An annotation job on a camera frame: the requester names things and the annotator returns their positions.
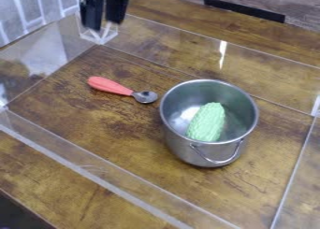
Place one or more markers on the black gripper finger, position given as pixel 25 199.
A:
pixel 91 14
pixel 115 10

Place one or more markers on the orange plastic spoon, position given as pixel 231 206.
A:
pixel 111 86

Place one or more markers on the silver metal pot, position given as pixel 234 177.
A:
pixel 178 107

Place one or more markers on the green knitted vegetable toy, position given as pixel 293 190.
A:
pixel 206 124

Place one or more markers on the clear acrylic corner bracket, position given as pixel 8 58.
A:
pixel 97 37

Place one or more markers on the black strip on wall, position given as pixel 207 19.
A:
pixel 250 11

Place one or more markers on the clear acrylic enclosure wall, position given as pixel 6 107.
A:
pixel 84 160

